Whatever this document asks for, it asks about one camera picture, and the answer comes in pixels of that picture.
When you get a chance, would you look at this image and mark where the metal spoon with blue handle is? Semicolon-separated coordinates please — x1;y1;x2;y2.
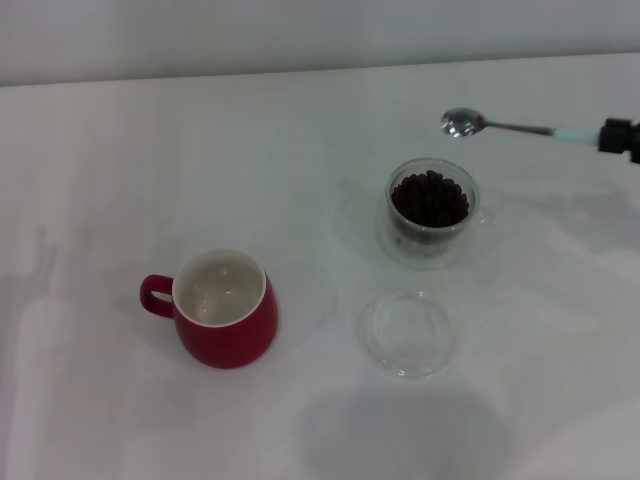
439;107;604;148

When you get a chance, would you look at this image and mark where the clear round glass dish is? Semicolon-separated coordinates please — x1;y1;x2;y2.
356;290;462;382

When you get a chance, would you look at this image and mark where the pile of coffee beans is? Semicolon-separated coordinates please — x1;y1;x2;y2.
389;170;471;246

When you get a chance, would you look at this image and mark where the red ceramic mug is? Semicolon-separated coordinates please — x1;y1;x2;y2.
139;248;280;371

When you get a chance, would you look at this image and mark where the clear double-wall glass cup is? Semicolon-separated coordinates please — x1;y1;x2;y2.
375;157;499;272

